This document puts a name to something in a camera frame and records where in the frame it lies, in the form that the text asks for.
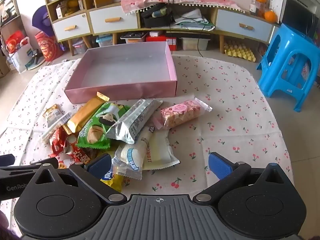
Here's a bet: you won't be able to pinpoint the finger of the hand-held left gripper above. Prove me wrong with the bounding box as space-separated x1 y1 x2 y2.
0 157 59 178
0 154 16 167

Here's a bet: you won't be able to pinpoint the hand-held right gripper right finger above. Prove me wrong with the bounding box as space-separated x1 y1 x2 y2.
195 152 290 203

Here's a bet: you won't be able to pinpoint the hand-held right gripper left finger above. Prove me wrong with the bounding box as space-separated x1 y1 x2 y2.
32 152 128 204

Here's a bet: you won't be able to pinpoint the red snack packet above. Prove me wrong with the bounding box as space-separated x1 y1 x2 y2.
49 127 78 163
67 145 107 166

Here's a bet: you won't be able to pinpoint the yellow snack packet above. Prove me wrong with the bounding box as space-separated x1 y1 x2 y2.
100 171 125 193

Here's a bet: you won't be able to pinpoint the green chips packet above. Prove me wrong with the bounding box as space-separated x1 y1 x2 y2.
76 102 130 151

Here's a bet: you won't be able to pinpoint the clear packet with blue label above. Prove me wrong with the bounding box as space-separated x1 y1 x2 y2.
111 142 150 180

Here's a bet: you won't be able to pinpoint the orange white biscuit packet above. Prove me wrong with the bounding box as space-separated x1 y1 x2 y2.
43 104 66 128
41 112 73 143

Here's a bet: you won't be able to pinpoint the gold wafer packet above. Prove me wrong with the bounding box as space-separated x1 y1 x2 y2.
62 92 110 134

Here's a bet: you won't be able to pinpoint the silver grey snack packet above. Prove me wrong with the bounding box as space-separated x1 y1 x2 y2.
106 99 163 144

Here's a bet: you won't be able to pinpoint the white cream bread packet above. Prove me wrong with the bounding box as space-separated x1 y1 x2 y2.
135 126 180 171

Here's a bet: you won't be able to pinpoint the pink nougat packet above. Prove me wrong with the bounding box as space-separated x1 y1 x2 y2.
152 97 213 130

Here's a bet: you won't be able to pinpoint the pink cardboard box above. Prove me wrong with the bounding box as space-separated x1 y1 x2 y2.
64 41 178 104

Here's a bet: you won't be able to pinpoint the person's left forearm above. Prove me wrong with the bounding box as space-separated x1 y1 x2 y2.
0 211 20 240

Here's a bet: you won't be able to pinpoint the cherry print tablecloth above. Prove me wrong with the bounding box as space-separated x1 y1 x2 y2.
0 55 293 202

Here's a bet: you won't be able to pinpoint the white paper bag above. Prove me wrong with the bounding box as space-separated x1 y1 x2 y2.
9 37 38 73

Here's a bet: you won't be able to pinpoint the yellow egg tray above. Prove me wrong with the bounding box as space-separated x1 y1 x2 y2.
224 42 257 62

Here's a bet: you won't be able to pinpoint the red gift bag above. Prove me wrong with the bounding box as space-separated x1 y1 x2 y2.
5 31 25 54

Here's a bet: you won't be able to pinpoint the red printed bag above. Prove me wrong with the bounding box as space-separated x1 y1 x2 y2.
34 31 63 62

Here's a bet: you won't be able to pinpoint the grey storage box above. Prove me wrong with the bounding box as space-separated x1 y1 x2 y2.
72 39 87 54

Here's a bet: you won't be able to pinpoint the blue lid storage box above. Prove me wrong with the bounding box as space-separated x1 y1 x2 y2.
96 35 114 47

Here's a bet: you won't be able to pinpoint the blue plastic stool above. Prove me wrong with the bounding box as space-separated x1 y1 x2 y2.
256 24 320 113

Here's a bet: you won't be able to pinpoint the clear storage box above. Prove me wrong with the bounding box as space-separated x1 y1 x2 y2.
180 37 209 51

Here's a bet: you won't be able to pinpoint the black tray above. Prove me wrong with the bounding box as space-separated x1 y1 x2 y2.
120 31 148 43

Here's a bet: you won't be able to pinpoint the red flat box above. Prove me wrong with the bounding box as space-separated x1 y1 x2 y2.
146 35 177 51

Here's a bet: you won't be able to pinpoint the small white drawer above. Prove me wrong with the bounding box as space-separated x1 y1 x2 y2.
52 15 91 42

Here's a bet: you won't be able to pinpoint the pale blue drawer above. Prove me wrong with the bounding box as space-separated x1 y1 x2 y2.
215 9 273 43

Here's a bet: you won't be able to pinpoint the purple hat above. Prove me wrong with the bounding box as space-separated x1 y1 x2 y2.
32 5 54 34

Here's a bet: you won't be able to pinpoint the wide white drawer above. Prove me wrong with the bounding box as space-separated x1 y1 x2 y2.
89 6 139 35

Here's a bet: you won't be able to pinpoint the white green papers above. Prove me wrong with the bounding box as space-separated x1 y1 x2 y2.
172 9 215 31

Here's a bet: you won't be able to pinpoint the black bag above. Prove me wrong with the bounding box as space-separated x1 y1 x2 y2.
140 4 174 28

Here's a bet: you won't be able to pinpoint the brown cardboard box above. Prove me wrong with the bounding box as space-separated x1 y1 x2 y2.
94 0 121 8

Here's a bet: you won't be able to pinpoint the pink tasselled cloth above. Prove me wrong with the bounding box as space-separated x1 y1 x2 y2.
121 0 253 14

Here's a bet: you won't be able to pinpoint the white box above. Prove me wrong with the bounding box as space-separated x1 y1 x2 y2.
268 0 286 25

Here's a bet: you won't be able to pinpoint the black power cable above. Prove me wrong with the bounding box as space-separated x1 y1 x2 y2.
196 29 208 58

